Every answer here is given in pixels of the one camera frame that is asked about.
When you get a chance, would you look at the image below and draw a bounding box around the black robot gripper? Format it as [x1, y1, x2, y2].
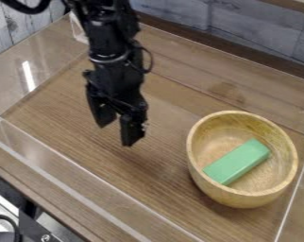
[82, 56, 149, 147]

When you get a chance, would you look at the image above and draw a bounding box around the light wooden bowl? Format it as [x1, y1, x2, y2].
[185, 111, 298, 209]

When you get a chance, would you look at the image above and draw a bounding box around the green rectangular block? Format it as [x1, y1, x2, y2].
[202, 139, 270, 185]

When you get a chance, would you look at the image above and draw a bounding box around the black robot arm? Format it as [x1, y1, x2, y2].
[62, 0, 153, 147]

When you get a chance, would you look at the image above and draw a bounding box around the clear acrylic corner bracket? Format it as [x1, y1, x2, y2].
[69, 12, 87, 44]

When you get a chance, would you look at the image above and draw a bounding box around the clear acrylic enclosure wall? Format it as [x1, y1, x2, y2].
[0, 17, 304, 242]

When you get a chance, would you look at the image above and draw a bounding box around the black metal table bracket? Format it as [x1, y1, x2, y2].
[18, 211, 58, 242]

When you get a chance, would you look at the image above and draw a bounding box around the black cable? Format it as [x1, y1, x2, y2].
[0, 214, 21, 242]

